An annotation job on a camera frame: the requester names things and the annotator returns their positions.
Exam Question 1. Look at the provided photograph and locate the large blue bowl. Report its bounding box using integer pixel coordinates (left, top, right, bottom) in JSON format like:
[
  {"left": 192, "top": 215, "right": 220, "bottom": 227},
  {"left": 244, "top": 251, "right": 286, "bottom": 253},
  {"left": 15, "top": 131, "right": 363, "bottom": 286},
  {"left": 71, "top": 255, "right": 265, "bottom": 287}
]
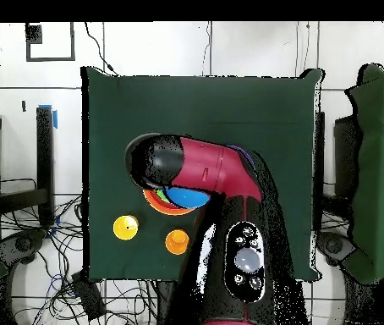
[{"left": 163, "top": 185, "right": 212, "bottom": 210}]

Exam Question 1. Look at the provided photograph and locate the green bowl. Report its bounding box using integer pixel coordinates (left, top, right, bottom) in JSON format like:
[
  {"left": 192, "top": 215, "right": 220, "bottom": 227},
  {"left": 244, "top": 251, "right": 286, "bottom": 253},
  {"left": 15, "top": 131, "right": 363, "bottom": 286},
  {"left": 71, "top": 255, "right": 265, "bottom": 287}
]
[{"left": 155, "top": 188, "right": 172, "bottom": 205}]

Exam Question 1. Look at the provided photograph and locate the large orange bowl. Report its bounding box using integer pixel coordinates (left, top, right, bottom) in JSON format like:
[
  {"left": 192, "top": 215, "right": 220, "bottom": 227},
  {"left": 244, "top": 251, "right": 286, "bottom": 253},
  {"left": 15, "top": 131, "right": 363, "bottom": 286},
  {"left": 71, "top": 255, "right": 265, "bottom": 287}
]
[{"left": 142, "top": 189, "right": 200, "bottom": 217}]

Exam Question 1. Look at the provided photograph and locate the purple bowl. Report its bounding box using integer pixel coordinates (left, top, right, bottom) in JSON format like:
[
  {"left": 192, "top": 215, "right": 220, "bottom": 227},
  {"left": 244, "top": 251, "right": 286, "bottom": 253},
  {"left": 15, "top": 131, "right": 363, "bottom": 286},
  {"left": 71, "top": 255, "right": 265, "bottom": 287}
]
[{"left": 227, "top": 144, "right": 256, "bottom": 170}]

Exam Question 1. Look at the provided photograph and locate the orange cup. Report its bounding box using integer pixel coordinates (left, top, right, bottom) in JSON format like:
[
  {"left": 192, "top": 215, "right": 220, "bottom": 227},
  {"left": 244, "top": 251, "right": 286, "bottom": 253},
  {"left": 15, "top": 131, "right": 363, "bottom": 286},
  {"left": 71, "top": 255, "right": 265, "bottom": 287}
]
[{"left": 164, "top": 229, "right": 190, "bottom": 256}]

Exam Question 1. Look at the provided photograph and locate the dark green table cloth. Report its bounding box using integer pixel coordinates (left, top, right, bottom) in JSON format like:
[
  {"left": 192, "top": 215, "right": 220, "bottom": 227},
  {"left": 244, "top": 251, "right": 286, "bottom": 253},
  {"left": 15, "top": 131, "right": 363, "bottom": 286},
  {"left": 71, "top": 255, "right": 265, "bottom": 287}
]
[{"left": 80, "top": 65, "right": 325, "bottom": 284}]

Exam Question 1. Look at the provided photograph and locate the yellow cup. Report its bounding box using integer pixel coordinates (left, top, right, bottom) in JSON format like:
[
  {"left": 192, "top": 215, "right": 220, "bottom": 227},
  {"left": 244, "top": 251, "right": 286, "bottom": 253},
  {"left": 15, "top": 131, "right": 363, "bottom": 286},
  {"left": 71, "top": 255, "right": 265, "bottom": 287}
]
[{"left": 112, "top": 214, "right": 140, "bottom": 239}]

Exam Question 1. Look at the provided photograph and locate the blue tape strip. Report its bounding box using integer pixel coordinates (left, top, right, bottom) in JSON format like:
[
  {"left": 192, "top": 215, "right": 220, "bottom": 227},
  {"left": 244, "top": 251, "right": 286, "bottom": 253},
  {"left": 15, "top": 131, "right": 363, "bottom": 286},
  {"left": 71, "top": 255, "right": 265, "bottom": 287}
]
[{"left": 37, "top": 103, "right": 58, "bottom": 129}]

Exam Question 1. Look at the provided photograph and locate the black metal stand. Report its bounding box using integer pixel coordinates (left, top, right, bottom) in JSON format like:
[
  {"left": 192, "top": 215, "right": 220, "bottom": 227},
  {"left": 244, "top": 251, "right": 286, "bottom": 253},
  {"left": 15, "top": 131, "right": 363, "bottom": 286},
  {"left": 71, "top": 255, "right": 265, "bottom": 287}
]
[{"left": 0, "top": 105, "right": 56, "bottom": 227}]

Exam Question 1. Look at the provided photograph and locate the black power strip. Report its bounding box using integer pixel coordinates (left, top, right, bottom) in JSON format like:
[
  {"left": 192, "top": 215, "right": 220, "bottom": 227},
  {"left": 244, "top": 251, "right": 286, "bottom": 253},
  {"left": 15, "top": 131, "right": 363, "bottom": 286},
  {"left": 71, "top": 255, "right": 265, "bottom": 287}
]
[{"left": 71, "top": 270, "right": 107, "bottom": 321}]

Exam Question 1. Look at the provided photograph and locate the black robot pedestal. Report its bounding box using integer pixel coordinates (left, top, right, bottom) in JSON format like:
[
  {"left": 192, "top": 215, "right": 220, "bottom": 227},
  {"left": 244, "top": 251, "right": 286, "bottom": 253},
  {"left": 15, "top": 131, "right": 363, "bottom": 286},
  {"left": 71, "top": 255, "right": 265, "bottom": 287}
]
[{"left": 156, "top": 279, "right": 184, "bottom": 325}]

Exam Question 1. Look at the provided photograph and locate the tangle of black cables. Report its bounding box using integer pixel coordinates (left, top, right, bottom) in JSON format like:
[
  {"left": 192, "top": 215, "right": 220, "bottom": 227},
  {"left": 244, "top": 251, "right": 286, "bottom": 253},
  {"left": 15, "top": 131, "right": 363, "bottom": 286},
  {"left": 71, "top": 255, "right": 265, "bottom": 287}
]
[{"left": 0, "top": 177, "right": 159, "bottom": 325}]

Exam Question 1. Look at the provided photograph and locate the black floor cable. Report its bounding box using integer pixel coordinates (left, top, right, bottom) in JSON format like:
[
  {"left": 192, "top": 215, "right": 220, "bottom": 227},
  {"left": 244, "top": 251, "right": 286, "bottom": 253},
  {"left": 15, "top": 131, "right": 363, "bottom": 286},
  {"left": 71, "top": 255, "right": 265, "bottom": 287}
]
[{"left": 84, "top": 22, "right": 118, "bottom": 76}]

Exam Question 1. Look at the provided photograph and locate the black square frame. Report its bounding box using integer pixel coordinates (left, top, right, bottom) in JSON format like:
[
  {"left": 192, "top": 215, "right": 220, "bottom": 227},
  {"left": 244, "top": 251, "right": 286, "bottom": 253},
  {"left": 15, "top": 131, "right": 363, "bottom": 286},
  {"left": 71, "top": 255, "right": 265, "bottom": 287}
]
[{"left": 25, "top": 22, "right": 76, "bottom": 63}]

